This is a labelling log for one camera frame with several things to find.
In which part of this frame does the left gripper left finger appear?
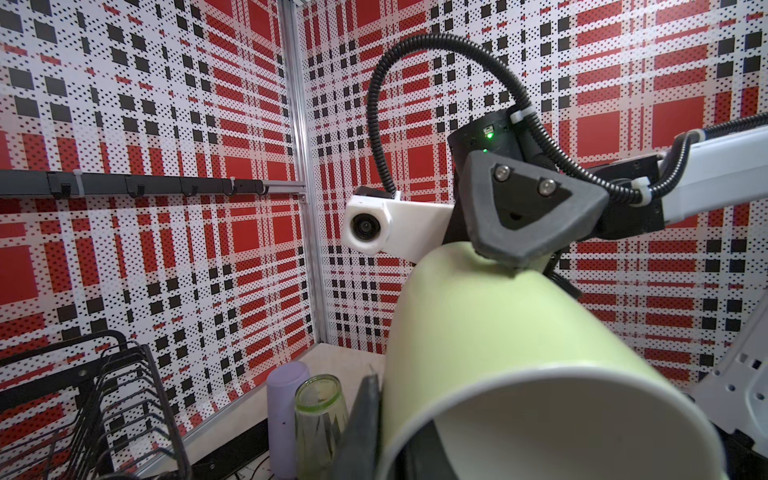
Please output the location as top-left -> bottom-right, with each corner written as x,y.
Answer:
329,374 -> 381,480

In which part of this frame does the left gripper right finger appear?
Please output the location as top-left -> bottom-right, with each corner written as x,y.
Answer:
398,421 -> 458,480

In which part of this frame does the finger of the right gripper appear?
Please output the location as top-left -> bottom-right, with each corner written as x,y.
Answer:
459,151 -> 609,267

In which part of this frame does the tall green glass cup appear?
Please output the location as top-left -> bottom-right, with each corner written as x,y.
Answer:
294,374 -> 349,479

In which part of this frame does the white mug green handle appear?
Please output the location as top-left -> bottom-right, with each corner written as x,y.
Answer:
376,242 -> 726,479

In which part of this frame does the lavender plastic cup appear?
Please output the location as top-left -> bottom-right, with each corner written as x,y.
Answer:
266,361 -> 310,479

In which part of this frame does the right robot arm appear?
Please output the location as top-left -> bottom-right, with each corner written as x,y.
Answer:
380,23 -> 767,311

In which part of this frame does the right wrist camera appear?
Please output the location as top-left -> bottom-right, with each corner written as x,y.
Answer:
341,195 -> 453,263

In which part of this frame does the black wire dish rack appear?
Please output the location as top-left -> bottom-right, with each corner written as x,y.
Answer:
1,330 -> 193,479

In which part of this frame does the black wall hook rail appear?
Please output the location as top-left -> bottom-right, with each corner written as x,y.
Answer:
1,170 -> 269,200

